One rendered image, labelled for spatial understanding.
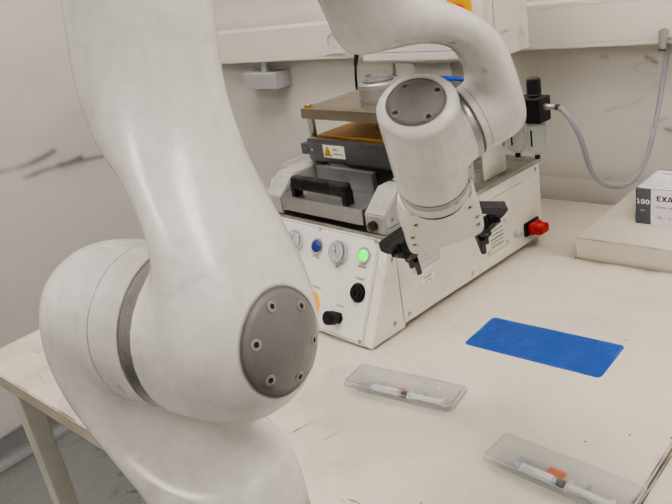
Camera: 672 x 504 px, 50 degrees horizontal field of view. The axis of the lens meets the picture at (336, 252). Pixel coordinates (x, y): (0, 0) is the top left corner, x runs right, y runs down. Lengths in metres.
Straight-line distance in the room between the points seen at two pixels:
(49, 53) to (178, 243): 2.14
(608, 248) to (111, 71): 1.13
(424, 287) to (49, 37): 1.66
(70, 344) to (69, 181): 2.07
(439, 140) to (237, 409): 0.37
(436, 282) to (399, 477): 0.46
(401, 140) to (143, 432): 0.36
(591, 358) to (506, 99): 0.53
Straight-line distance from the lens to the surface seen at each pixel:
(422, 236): 0.89
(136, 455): 0.57
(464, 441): 1.01
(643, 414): 1.06
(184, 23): 0.48
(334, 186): 1.25
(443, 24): 0.71
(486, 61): 0.74
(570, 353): 1.18
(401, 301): 1.25
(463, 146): 0.75
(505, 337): 1.22
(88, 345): 0.52
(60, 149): 2.57
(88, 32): 0.49
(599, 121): 1.74
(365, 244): 1.23
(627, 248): 1.44
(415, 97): 0.73
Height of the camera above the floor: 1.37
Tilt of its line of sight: 22 degrees down
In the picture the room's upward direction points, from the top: 10 degrees counter-clockwise
